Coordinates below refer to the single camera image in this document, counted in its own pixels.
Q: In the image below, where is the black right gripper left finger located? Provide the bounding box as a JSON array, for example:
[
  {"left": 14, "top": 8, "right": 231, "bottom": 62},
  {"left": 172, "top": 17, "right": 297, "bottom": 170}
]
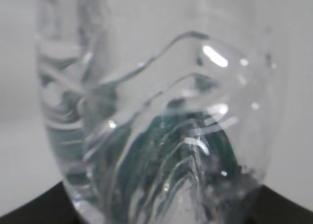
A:
[{"left": 26, "top": 181, "right": 81, "bottom": 224}]

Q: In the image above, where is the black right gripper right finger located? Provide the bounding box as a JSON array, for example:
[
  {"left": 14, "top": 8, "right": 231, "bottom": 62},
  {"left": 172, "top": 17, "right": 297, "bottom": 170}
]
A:
[{"left": 251, "top": 186, "right": 313, "bottom": 224}]

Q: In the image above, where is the clear green-label water bottle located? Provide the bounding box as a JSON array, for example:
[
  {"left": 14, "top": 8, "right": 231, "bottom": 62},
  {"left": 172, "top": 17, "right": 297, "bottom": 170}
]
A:
[{"left": 36, "top": 0, "right": 278, "bottom": 224}]

